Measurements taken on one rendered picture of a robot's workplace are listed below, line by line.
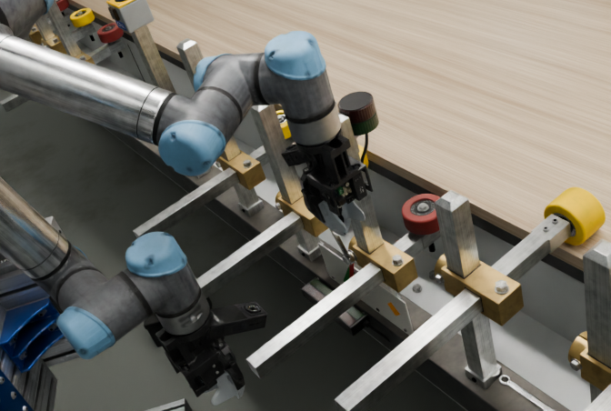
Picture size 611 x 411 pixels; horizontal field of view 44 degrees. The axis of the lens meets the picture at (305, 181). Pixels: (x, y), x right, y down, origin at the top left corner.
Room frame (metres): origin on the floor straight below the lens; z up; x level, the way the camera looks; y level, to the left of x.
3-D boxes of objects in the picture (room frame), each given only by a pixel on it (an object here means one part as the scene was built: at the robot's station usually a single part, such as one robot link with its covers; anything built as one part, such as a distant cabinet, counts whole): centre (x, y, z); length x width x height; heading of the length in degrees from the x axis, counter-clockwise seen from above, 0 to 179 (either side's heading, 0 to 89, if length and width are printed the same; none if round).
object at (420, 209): (1.04, -0.19, 0.85); 0.08 x 0.08 x 0.11
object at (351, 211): (0.93, -0.06, 1.04); 0.06 x 0.03 x 0.09; 26
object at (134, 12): (1.71, 0.26, 1.18); 0.07 x 0.07 x 0.08; 26
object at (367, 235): (1.03, -0.08, 0.92); 0.03 x 0.03 x 0.48; 26
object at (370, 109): (1.05, -0.12, 1.15); 0.06 x 0.06 x 0.02
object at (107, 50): (2.31, 0.63, 0.84); 0.43 x 0.03 x 0.04; 116
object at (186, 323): (0.83, 0.23, 1.05); 0.08 x 0.08 x 0.05
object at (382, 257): (1.01, -0.09, 0.84); 0.13 x 0.06 x 0.05; 26
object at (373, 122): (1.05, -0.12, 1.12); 0.06 x 0.06 x 0.02
